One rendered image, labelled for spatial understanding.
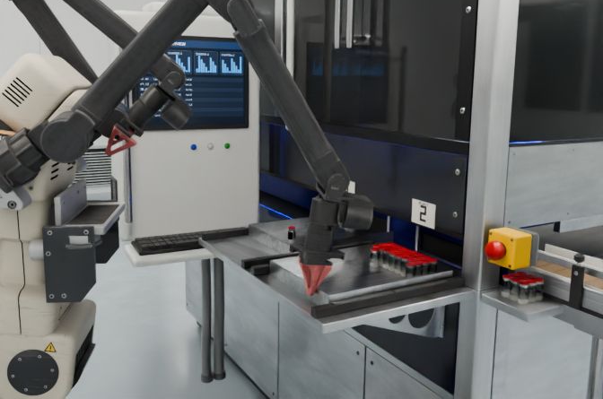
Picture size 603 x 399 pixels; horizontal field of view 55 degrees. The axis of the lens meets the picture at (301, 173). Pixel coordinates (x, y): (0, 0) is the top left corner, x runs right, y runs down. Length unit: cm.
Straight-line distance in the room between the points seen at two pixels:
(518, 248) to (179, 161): 117
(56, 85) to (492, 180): 93
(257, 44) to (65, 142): 38
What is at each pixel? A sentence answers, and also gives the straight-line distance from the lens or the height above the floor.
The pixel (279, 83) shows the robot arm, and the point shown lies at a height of 134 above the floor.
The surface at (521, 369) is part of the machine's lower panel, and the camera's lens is 160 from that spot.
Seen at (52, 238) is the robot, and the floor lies 102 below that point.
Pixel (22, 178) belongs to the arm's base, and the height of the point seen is 116.
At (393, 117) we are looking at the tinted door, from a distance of 157.
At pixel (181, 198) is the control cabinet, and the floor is 93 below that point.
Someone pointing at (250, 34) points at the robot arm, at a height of 142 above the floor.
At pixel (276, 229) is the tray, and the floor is 89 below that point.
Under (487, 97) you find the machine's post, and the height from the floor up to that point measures 131.
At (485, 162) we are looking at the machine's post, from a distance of 133.
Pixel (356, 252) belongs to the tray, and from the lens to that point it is 154.
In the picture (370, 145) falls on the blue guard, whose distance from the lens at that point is 164.
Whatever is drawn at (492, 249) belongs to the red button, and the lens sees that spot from 129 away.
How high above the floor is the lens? 134
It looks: 9 degrees down
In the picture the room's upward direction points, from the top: 1 degrees clockwise
